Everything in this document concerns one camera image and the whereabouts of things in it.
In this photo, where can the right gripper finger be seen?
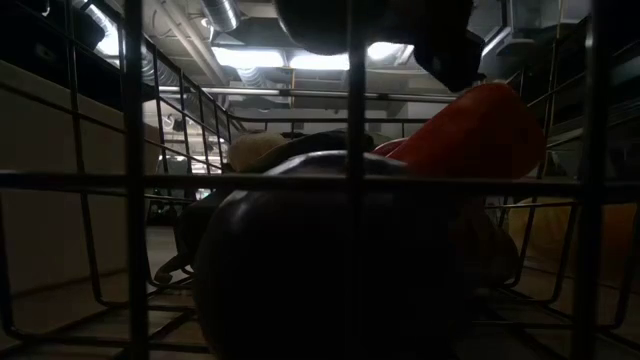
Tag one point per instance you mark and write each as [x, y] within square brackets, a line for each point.
[452, 60]

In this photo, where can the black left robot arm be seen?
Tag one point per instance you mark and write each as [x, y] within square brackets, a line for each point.
[50, 25]

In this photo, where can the orange bell pepper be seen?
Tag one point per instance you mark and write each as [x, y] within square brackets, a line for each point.
[550, 235]

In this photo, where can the silver ventilation duct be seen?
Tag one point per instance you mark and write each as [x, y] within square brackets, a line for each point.
[220, 12]
[152, 65]

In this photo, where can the ceiling light panel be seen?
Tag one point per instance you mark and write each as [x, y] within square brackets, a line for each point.
[390, 50]
[247, 57]
[320, 61]

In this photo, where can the grey horizontal pipe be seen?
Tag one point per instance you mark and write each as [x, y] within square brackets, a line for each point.
[300, 92]

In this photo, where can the purple eggplant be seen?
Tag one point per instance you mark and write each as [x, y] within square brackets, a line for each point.
[300, 260]

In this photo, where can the white plastic tray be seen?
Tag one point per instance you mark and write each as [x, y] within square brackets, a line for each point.
[50, 210]

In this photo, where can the orange carrot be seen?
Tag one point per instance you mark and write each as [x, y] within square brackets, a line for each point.
[475, 135]

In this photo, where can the yellow bell pepper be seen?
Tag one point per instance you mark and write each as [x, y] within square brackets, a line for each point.
[252, 150]

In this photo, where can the dark green cucumber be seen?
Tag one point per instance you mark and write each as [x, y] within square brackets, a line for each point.
[325, 142]

